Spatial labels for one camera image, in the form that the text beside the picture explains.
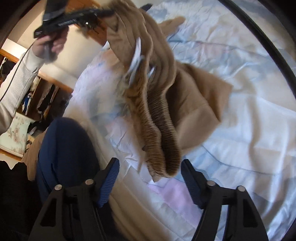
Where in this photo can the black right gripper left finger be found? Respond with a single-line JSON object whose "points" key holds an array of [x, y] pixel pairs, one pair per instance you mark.
{"points": [[72, 213]]}

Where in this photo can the brown corduroy garment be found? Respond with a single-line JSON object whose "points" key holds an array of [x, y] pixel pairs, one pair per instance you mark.
{"points": [[175, 106]]}

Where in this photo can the white knit sleeve forearm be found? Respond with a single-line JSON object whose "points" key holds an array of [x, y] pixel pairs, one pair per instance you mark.
{"points": [[16, 85]]}

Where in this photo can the person left hand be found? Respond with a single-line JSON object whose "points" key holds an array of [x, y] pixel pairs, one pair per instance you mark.
{"points": [[49, 46]]}

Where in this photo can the navy blue trouser leg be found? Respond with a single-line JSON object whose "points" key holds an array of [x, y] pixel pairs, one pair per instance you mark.
{"points": [[66, 157]]}

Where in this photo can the anime print bed sheet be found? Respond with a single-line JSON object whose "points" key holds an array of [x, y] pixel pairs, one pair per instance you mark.
{"points": [[254, 146]]}

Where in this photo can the wooden open wardrobe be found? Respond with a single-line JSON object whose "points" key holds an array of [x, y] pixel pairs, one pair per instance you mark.
{"points": [[43, 102]]}

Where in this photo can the floral pillow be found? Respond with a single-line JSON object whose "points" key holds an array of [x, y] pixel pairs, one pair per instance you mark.
{"points": [[15, 138]]}

